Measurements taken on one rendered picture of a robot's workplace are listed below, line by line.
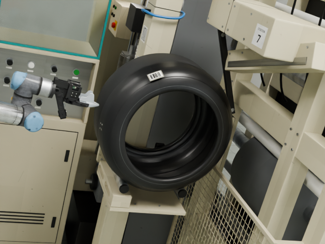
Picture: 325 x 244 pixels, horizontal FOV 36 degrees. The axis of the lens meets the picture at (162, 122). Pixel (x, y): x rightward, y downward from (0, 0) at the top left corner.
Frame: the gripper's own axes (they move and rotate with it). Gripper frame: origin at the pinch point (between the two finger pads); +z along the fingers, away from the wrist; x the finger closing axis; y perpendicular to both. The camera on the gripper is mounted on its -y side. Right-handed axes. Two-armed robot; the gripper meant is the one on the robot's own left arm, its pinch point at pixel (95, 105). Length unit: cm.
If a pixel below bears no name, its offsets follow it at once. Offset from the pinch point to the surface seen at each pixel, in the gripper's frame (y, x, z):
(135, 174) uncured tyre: -21.1, -12.8, 23.0
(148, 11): 41, 28, 17
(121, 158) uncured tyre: -15.5, -12.6, 14.6
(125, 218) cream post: -67, 28, 44
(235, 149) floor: -96, 266, 242
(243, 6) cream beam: 59, -7, 43
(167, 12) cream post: 44, 28, 25
